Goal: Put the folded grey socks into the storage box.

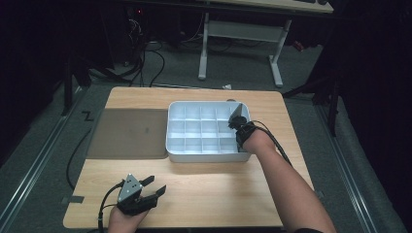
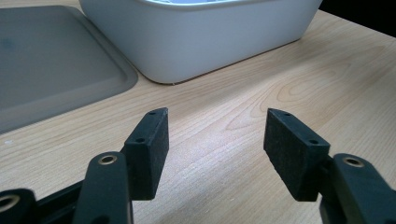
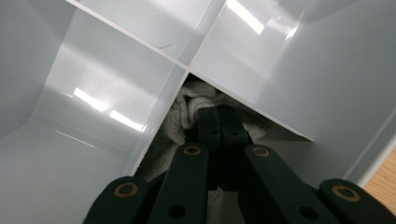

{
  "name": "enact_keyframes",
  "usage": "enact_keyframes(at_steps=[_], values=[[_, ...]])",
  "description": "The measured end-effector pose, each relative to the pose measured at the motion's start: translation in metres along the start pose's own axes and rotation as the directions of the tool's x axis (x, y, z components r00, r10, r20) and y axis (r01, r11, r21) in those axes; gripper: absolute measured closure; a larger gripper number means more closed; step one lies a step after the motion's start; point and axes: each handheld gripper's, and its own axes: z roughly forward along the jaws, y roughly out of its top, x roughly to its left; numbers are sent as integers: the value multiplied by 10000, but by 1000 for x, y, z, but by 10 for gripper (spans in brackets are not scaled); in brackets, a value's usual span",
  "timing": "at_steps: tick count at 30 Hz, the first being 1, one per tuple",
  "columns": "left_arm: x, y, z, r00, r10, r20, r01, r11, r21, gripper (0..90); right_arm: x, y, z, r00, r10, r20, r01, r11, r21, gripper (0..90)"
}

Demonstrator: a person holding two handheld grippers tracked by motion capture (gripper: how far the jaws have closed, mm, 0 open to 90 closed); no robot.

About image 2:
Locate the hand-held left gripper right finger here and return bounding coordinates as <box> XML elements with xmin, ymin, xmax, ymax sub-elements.
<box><xmin>262</xmin><ymin>107</ymin><xmax>332</xmax><ymax>203</ymax></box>

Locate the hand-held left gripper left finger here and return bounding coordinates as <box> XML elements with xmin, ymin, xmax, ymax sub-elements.
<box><xmin>120</xmin><ymin>106</ymin><xmax>171</xmax><ymax>202</ymax></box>

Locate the white compartment storage box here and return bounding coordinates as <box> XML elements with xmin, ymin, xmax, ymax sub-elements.
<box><xmin>78</xmin><ymin>0</ymin><xmax>324</xmax><ymax>85</ymax></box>

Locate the grey-brown box lid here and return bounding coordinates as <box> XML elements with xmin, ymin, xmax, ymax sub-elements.
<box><xmin>0</xmin><ymin>5</ymin><xmax>139</xmax><ymax>135</ymax></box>

